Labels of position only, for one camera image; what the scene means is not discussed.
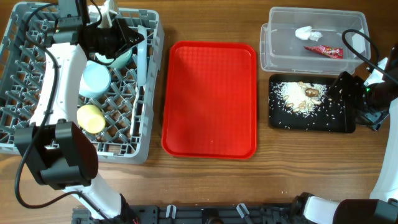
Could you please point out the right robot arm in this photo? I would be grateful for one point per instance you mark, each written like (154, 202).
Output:
(369, 194)

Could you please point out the rice and food scraps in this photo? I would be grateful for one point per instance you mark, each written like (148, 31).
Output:
(301, 98)

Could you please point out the red serving tray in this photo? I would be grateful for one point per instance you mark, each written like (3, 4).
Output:
(211, 100)

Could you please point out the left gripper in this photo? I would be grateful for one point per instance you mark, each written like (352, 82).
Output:
(124, 31)

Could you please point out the red snack wrapper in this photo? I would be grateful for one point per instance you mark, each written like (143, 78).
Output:
(331, 52)

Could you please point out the yellow plastic cup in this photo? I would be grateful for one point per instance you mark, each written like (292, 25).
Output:
(91, 119)

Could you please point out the black waste tray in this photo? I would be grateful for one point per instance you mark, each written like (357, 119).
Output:
(311, 121)

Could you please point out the grey dishwasher rack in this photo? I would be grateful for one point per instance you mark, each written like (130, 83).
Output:
(22, 74)

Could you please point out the white napkin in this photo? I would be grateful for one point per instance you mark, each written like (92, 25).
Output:
(306, 33)

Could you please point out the light blue plate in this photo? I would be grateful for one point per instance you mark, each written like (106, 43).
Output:
(142, 58)

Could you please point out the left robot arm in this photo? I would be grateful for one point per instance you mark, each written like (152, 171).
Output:
(53, 147)

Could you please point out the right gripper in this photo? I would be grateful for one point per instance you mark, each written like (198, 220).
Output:
(354, 83)

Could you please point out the green bowl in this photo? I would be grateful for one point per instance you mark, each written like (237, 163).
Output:
(119, 62)

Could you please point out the white plastic spoon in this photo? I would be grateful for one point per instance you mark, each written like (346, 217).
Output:
(133, 111)

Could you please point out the light blue bowl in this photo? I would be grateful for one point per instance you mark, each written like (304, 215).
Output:
(95, 80)

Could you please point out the clear plastic bin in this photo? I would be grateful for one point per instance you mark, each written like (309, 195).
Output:
(281, 51)

